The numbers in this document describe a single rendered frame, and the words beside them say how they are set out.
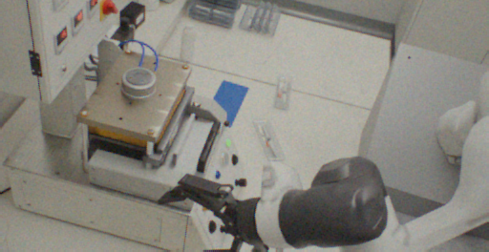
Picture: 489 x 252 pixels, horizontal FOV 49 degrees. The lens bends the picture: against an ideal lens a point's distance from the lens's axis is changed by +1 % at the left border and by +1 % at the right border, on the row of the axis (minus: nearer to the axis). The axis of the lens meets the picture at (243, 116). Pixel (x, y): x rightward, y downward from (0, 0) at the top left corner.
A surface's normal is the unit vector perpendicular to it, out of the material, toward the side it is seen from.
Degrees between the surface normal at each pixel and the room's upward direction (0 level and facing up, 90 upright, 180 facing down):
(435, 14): 90
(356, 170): 9
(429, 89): 44
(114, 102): 0
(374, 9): 90
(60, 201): 90
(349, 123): 0
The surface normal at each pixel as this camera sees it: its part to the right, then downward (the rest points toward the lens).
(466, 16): -0.22, 0.63
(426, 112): -0.08, -0.10
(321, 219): -0.65, -0.19
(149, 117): 0.15, -0.73
